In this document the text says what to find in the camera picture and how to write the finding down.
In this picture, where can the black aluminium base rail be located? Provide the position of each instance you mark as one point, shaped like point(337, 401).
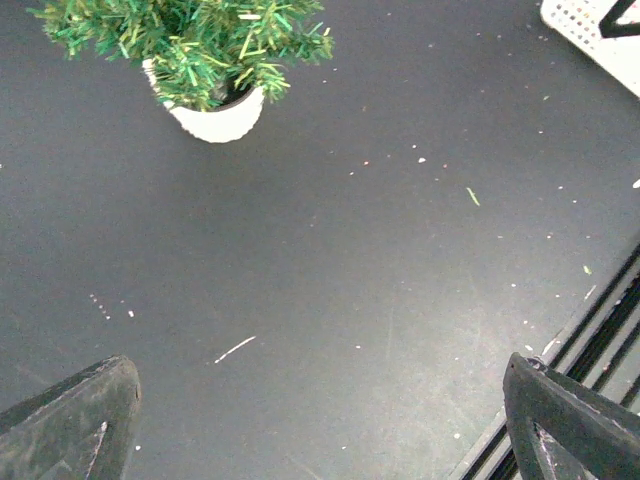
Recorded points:
point(599, 351)

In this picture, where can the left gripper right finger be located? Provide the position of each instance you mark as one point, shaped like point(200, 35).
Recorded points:
point(560, 429)

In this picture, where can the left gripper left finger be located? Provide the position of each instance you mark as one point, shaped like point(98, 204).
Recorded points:
point(82, 427)

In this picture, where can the white plastic basket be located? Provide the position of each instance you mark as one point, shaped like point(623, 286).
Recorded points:
point(606, 31)

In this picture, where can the small green christmas tree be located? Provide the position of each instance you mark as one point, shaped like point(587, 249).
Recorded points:
point(210, 64)

